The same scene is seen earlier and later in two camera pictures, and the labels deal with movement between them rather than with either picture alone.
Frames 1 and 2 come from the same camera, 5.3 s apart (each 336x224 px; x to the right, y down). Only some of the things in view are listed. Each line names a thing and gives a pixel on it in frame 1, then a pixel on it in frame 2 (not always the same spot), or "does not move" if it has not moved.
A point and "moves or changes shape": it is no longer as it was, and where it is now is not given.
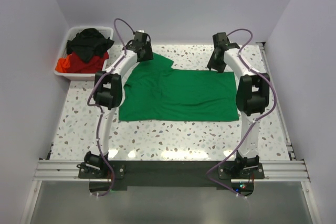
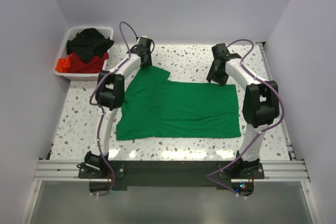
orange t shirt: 63,64 does not move
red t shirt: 95,66 does not move
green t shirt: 156,91 moves or changes shape
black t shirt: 88,44 does not move
